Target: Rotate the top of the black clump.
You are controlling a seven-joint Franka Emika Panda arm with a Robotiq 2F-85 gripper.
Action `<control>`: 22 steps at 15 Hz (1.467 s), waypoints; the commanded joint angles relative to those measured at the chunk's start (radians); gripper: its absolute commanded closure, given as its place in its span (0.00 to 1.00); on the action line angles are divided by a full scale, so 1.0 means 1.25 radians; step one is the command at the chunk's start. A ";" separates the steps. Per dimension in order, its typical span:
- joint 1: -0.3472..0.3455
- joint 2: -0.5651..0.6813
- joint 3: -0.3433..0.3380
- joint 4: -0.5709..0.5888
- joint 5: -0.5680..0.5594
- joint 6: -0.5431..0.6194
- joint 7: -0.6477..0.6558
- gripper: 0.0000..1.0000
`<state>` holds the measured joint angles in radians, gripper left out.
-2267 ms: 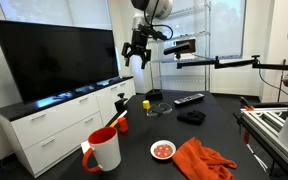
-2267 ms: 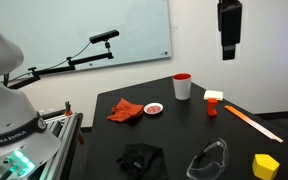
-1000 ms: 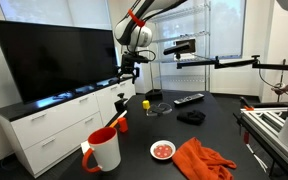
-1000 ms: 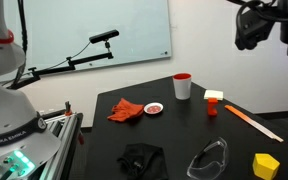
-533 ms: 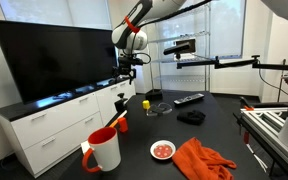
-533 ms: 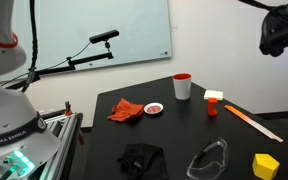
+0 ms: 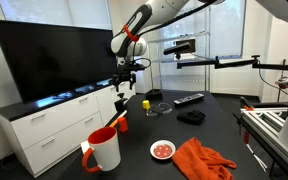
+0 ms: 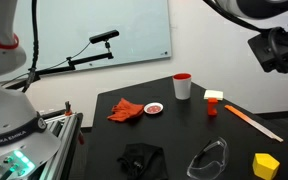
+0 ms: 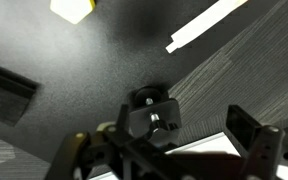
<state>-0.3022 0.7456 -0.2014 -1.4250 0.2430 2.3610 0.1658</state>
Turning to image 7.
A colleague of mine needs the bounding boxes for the white mug with orange handle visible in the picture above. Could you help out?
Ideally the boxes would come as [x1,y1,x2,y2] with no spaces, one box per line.
[81,125,122,173]

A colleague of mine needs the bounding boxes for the person hand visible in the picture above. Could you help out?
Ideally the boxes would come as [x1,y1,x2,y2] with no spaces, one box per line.
[276,79,288,90]

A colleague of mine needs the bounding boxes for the aluminium profile frame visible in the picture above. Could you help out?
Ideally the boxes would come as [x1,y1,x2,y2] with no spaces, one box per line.
[233,106,288,179]

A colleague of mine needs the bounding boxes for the white strip under frame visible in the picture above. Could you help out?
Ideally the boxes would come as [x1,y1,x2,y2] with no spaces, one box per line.
[245,143,269,173]

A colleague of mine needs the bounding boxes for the thin black stand pole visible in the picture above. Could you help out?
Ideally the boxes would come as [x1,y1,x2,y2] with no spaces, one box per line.
[277,59,287,103]

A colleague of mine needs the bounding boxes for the orange and black bar clamp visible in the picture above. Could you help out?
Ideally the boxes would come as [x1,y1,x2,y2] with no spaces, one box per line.
[239,96,256,112]

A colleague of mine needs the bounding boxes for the small yellow cup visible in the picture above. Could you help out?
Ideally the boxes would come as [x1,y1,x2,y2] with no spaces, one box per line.
[141,99,151,110]

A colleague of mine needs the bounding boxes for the small white plate red inside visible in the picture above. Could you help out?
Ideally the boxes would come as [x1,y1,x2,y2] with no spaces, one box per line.
[149,139,177,160]

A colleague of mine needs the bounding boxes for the black camera on boom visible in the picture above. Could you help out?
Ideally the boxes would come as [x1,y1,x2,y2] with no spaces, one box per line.
[163,38,197,57]

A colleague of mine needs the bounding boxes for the black crumpled cloth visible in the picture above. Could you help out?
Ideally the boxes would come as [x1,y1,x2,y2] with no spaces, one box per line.
[176,109,207,126]

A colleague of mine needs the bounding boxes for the black remote control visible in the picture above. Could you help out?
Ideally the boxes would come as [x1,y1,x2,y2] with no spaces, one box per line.
[173,92,205,107]

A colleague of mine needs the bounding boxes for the white window blind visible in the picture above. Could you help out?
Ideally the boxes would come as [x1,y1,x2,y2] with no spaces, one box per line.
[0,0,113,31]

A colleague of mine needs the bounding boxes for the orange block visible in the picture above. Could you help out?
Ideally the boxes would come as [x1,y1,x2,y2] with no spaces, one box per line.
[116,116,129,134]

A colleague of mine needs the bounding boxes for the large black flat television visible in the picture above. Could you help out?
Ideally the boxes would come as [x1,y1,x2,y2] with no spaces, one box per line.
[0,19,120,104]

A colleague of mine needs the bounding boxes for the white cabinet with black top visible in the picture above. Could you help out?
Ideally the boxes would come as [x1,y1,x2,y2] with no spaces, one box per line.
[0,75,137,178]

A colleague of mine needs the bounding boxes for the orange cloth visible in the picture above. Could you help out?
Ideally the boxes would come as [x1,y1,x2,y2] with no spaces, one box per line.
[171,136,238,180]

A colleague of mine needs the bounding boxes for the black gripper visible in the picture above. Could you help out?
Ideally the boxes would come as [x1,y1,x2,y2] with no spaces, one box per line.
[111,70,138,93]

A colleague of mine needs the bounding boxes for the grey handheld controller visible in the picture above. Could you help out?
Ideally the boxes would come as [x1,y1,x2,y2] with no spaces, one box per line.
[276,75,288,84]

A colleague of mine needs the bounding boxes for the clear safety glasses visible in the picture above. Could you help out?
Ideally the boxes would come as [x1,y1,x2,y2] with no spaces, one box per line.
[146,102,173,118]

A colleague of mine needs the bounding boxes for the black box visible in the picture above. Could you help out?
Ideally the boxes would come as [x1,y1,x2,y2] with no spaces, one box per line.
[144,88,164,102]

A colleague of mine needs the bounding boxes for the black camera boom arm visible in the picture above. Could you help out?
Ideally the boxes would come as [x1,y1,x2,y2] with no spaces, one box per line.
[176,54,288,72]

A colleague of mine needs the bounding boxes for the metal wire shelf rack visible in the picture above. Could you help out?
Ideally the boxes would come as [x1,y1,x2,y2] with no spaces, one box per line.
[144,5,212,95]

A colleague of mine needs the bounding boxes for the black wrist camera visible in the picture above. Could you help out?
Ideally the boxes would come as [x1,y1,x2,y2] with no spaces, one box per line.
[118,63,147,73]

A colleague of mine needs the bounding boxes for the thin black hanging cable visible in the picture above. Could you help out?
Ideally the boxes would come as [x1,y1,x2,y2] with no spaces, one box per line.
[257,66,288,98]

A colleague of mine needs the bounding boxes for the black table clamp with knob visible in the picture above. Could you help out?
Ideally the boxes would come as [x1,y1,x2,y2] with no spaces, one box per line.
[113,92,129,114]

